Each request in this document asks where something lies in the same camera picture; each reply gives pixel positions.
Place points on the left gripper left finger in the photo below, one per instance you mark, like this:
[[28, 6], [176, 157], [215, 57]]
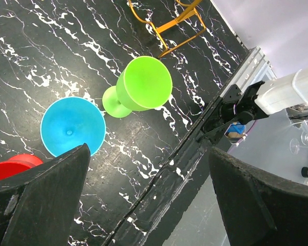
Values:
[[37, 206]]

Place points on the red wine glass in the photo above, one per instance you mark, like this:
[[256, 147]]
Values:
[[17, 164]]

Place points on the light blue wine glass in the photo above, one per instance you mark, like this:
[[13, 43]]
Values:
[[70, 122]]

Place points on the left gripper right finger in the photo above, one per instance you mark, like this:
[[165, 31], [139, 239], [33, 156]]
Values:
[[258, 207]]

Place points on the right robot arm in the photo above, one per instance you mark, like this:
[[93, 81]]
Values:
[[258, 101]]

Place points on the black front base bar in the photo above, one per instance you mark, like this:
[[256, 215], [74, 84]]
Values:
[[153, 218]]

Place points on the clear wine glass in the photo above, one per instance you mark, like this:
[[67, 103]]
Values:
[[296, 145]]

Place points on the green wine glass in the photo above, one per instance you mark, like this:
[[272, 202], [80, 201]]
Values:
[[144, 84]]

